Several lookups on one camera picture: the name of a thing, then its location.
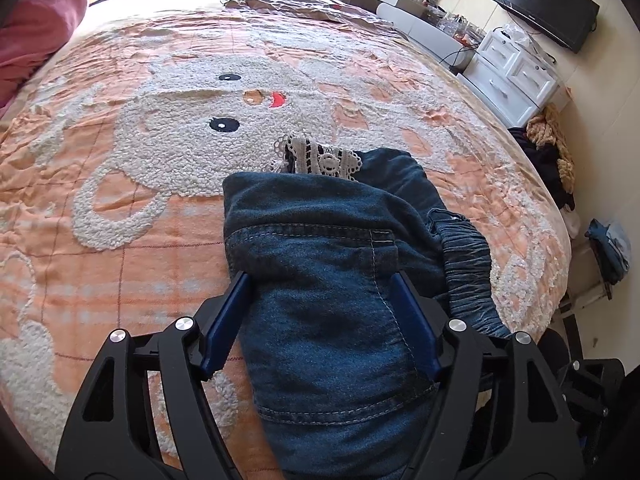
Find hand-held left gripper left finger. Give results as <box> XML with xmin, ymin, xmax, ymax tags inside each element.
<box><xmin>54</xmin><ymin>271</ymin><xmax>251</xmax><ymax>480</ymax></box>

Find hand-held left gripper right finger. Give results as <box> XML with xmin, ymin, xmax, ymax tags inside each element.
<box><xmin>390</xmin><ymin>270</ymin><xmax>586</xmax><ymax>480</ymax></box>

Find blue denim pants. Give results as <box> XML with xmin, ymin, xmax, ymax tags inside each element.
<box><xmin>221</xmin><ymin>132</ymin><xmax>513</xmax><ymax>480</ymax></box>

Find wooden stool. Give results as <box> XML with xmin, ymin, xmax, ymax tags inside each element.
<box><xmin>559</xmin><ymin>237</ymin><xmax>617</xmax><ymax>313</ymax></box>

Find blue folded cloth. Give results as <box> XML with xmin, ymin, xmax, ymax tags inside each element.
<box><xmin>585</xmin><ymin>218</ymin><xmax>632</xmax><ymax>286</ymax></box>

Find printed bear blanket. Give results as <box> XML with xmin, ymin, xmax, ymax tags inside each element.
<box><xmin>0</xmin><ymin>0</ymin><xmax>571</xmax><ymax>473</ymax></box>

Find pile of dark clothes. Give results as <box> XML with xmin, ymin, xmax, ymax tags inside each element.
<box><xmin>507</xmin><ymin>126</ymin><xmax>577</xmax><ymax>211</ymax></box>

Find yellow knitted cloth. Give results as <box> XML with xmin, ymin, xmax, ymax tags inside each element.
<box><xmin>525</xmin><ymin>104</ymin><xmax>577</xmax><ymax>196</ymax></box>

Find white drawer cabinet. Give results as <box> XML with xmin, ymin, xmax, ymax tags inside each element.
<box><xmin>457</xmin><ymin>27</ymin><xmax>561</xmax><ymax>128</ymax></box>

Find white dressing table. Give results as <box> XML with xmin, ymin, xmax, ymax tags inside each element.
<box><xmin>350</xmin><ymin>0</ymin><xmax>483</xmax><ymax>68</ymax></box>

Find brown quilted cover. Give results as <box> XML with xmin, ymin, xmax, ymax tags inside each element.
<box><xmin>220</xmin><ymin>0</ymin><xmax>401</xmax><ymax>28</ymax></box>

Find black flat television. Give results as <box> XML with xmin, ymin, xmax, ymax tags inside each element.
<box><xmin>490</xmin><ymin>0</ymin><xmax>601</xmax><ymax>54</ymax></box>

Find pink blanket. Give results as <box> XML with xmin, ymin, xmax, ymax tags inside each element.
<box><xmin>0</xmin><ymin>0</ymin><xmax>90</xmax><ymax>111</ymax></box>

